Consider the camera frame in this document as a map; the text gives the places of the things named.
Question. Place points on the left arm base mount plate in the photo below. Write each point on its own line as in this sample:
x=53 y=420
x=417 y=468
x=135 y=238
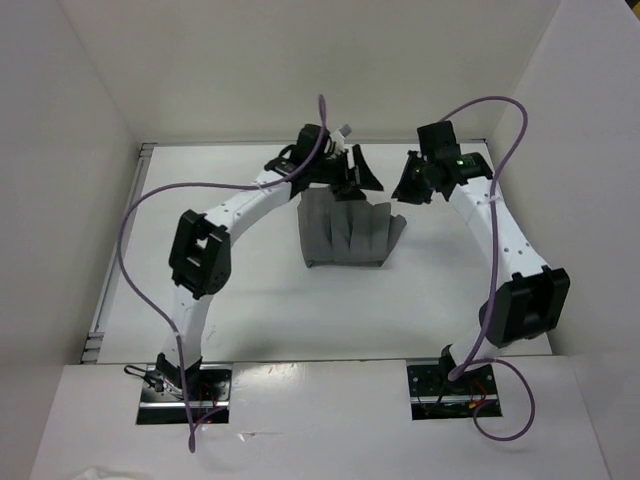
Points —
x=209 y=400

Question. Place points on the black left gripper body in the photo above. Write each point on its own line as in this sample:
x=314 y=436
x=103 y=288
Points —
x=334 y=172

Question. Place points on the aluminium table edge rail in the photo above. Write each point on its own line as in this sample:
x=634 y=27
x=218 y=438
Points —
x=97 y=330

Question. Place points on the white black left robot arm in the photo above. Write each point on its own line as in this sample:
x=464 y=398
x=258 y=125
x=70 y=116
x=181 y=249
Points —
x=200 y=256

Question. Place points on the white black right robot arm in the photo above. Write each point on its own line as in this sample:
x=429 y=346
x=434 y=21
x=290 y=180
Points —
x=526 y=295

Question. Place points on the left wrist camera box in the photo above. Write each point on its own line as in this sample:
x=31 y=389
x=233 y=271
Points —
x=338 y=138

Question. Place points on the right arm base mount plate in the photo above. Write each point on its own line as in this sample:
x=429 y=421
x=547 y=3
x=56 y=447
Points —
x=432 y=398

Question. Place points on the grey pleated skirt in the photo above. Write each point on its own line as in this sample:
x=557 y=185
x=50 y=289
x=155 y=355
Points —
x=354 y=233

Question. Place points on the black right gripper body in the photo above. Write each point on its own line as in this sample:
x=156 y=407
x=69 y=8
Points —
x=414 y=185

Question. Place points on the white cloth at bottom edge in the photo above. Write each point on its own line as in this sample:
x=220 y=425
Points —
x=100 y=473

